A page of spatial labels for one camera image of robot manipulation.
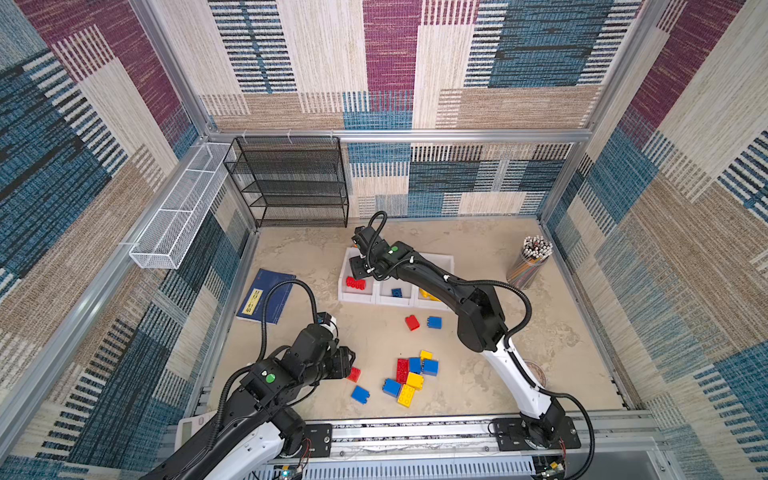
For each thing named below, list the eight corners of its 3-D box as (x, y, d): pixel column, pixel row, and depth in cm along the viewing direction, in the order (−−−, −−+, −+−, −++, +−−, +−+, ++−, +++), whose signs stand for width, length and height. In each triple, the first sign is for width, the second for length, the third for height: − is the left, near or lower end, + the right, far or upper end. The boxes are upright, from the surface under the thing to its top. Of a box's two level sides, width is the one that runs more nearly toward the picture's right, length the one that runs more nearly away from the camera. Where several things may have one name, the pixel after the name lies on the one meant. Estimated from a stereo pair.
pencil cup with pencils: (510, 290, 102) (530, 255, 88) (504, 271, 107) (522, 235, 93) (532, 290, 102) (556, 255, 88) (525, 271, 107) (547, 235, 93)
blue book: (238, 319, 98) (235, 315, 95) (262, 272, 109) (260, 268, 107) (275, 325, 96) (273, 321, 94) (295, 277, 108) (294, 273, 106)
